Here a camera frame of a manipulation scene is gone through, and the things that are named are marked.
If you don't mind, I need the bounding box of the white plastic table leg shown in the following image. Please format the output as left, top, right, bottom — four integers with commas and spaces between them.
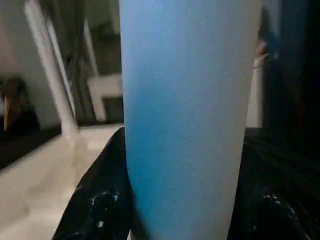
24, 0, 81, 138
119, 0, 264, 240

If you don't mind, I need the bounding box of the white plastic table top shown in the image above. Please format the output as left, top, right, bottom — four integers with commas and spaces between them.
0, 124, 126, 240

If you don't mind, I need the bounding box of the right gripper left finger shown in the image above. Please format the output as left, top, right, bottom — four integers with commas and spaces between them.
52, 127, 135, 240

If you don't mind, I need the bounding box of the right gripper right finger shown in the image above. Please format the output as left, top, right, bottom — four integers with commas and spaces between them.
227, 134, 310, 240

